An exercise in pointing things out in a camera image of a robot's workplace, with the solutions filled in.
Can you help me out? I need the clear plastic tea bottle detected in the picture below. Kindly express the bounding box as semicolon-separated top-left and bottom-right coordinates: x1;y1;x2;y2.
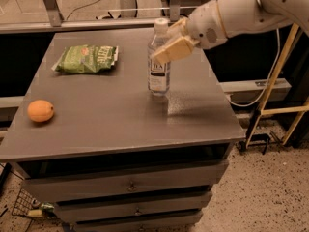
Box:
148;18;170;96

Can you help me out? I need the green jalapeno chip bag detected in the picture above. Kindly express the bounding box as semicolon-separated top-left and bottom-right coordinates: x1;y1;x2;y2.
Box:
52;44;118;74

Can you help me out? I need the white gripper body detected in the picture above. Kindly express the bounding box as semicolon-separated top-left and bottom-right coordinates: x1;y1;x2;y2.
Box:
186;0;228;49

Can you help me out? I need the orange fruit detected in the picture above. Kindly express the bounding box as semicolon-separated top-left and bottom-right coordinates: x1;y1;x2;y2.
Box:
27;100;54;123

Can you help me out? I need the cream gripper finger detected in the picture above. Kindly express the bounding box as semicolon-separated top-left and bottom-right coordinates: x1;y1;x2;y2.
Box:
150;36;200;64
168;17;188;38

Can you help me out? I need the white cable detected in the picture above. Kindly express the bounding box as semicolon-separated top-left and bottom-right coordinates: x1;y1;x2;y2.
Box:
227;27;282;108

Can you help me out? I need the wire mesh basket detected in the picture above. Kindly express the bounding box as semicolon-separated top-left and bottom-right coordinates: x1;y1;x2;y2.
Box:
12;188;42;218

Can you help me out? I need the grey drawer cabinet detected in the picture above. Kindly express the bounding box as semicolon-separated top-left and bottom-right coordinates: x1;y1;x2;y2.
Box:
0;28;243;232

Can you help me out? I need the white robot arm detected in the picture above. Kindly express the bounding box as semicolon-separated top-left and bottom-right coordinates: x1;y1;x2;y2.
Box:
151;0;309;65

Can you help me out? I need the yellow metal frame stand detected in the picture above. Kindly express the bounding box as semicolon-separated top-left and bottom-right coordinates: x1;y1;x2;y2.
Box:
238;22;309;153

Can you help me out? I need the grey metal railing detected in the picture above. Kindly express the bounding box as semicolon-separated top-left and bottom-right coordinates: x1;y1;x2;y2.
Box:
0;0;195;34

